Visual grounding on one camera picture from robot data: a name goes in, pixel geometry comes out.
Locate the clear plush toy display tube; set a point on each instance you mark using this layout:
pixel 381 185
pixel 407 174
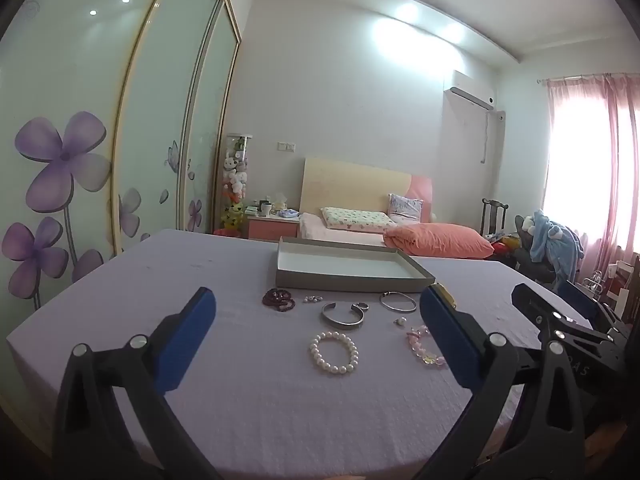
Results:
pixel 235 175

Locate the floral print pillow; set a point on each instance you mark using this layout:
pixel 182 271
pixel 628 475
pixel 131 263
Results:
pixel 355 218

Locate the white air conditioner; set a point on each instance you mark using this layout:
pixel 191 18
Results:
pixel 467 89

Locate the red waste bin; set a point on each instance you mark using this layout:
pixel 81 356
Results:
pixel 226 232

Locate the wide silver cuff bangle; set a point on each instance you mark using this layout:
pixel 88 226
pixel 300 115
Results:
pixel 345 325

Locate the white air conditioner pipe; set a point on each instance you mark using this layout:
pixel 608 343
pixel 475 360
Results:
pixel 484 135

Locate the blue plush garment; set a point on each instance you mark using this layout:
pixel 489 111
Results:
pixel 552 240

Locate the dark wooden chair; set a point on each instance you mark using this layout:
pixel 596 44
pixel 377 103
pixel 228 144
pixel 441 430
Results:
pixel 492 210

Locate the white plush toy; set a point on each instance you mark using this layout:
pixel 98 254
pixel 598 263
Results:
pixel 529 224

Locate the pile of colourful toys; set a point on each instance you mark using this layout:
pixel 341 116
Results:
pixel 507 243

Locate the curtain rod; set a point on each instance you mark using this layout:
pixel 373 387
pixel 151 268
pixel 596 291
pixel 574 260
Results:
pixel 575 79

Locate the yellow plush toy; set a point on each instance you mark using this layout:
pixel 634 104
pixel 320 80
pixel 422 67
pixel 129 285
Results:
pixel 233 215

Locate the purple print pillow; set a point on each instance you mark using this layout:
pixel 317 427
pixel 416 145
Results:
pixel 405 206

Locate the beige and pink headboard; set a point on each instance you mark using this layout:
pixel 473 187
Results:
pixel 350 182

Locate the white wall switch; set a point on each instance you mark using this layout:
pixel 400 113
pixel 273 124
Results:
pixel 286 146

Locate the green packet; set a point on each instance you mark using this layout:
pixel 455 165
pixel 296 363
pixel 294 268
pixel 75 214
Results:
pixel 251 210

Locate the small crystal trinket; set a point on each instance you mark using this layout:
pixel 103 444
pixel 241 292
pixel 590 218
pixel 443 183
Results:
pixel 307 299

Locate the cream yellow wristwatch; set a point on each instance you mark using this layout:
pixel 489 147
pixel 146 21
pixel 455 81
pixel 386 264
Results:
pixel 447 296

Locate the grey swivel chair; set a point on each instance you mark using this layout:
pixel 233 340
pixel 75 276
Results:
pixel 525 257

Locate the thin silver bangle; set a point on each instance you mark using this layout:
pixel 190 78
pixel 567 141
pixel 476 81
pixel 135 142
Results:
pixel 398 311

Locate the pink sheeted bed mattress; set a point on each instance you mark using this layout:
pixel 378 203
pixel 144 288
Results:
pixel 312 227

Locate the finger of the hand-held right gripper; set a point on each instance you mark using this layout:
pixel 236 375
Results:
pixel 535 307
pixel 577 294

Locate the salmon folded quilt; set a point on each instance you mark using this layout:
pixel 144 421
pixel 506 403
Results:
pixel 440 240

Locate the white low shelf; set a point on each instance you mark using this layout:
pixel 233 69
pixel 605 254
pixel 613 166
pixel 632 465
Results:
pixel 625 285

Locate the grey shallow box tray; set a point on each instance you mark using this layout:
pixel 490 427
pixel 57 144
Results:
pixel 340 265

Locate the floral sliding door wardrobe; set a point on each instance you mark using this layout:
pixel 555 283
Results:
pixel 75 110

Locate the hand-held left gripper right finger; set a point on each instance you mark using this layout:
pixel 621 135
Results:
pixel 450 340

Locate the pink curtain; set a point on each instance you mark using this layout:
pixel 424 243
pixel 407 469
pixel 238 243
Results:
pixel 617 125

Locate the pink nightstand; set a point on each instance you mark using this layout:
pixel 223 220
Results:
pixel 272 227

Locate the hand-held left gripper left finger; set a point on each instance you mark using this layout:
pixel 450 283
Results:
pixel 185 340

